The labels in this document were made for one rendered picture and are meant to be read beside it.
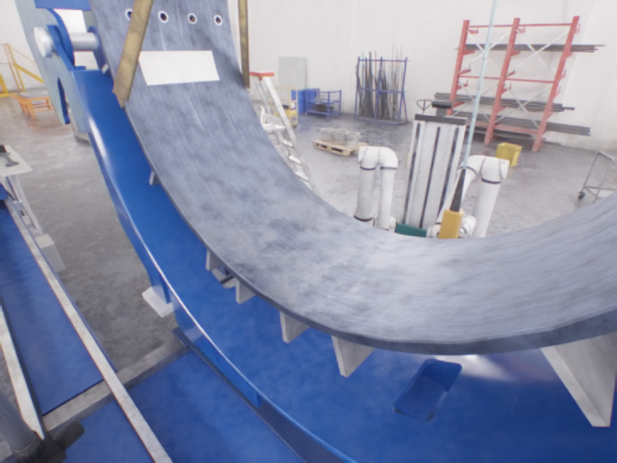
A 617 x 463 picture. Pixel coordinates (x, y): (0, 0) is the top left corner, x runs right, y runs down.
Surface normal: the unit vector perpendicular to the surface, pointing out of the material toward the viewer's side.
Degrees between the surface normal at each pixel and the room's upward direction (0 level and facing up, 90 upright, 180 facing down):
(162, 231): 45
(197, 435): 0
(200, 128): 55
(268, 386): 3
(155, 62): 75
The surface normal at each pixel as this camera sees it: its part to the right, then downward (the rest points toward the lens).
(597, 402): 0.48, -0.43
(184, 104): 0.66, -0.07
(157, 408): 0.00, -0.88
